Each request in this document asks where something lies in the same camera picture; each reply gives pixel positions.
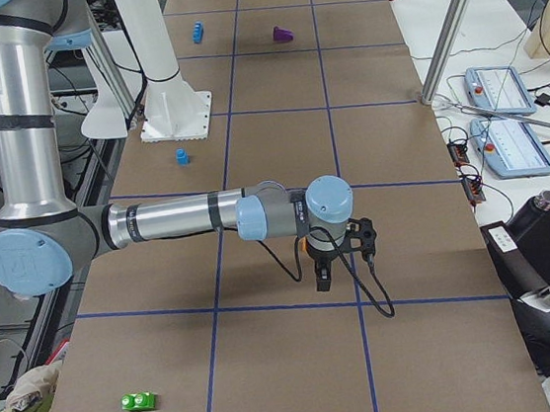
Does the upper teach pendant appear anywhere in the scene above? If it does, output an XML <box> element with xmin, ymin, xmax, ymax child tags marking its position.
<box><xmin>464</xmin><ymin>66</ymin><xmax>536</xmax><ymax>116</ymax></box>

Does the far blue long block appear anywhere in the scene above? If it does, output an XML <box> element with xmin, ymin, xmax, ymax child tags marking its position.
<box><xmin>192</xmin><ymin>21</ymin><xmax>204</xmax><ymax>44</ymax></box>

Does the teach pendant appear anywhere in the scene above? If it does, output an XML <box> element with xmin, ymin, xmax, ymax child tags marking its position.
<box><xmin>464</xmin><ymin>66</ymin><xmax>536</xmax><ymax>116</ymax></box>
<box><xmin>469</xmin><ymin>118</ymin><xmax>550</xmax><ymax>180</ymax></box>

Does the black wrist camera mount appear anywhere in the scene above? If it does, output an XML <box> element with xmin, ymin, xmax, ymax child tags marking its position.
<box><xmin>346</xmin><ymin>217</ymin><xmax>377</xmax><ymax>261</ymax></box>

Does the small blue block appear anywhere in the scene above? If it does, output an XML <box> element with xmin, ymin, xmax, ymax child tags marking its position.
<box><xmin>175</xmin><ymin>148</ymin><xmax>191</xmax><ymax>166</ymax></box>

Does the orange trapezoid block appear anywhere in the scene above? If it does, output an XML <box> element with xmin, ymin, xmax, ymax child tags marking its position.
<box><xmin>298</xmin><ymin>237</ymin><xmax>308</xmax><ymax>253</ymax></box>

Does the purple trapezoid block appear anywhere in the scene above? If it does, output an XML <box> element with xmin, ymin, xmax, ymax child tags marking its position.
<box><xmin>272</xmin><ymin>26</ymin><xmax>295</xmax><ymax>43</ymax></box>

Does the aluminium frame post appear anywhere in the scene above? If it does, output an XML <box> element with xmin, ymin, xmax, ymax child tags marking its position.
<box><xmin>421</xmin><ymin>0</ymin><xmax>470</xmax><ymax>105</ymax></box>

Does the lower teach pendant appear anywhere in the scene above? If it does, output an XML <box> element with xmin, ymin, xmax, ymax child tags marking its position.
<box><xmin>469</xmin><ymin>118</ymin><xmax>550</xmax><ymax>180</ymax></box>

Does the green double-stud block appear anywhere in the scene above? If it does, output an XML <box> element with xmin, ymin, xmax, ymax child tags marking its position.
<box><xmin>119</xmin><ymin>391</ymin><xmax>158</xmax><ymax>412</ymax></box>

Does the white camera stand pole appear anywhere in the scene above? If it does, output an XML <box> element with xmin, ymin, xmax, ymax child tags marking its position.
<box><xmin>115</xmin><ymin>0</ymin><xmax>212</xmax><ymax>142</ymax></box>

